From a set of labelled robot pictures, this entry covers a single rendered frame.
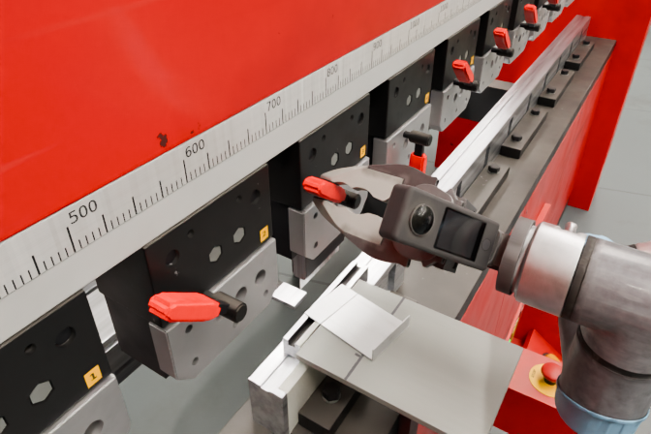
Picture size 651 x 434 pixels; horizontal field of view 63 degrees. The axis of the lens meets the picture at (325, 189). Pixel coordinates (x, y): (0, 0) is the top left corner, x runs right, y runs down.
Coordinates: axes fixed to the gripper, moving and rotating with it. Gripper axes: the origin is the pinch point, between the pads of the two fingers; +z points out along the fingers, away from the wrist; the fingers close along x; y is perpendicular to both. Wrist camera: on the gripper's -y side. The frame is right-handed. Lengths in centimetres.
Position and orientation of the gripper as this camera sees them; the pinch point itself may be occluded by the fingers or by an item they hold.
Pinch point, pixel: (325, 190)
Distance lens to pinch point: 55.3
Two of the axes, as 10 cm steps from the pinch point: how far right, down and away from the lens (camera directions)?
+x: 3.4, -9.4, 0.5
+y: 4.1, 1.9, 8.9
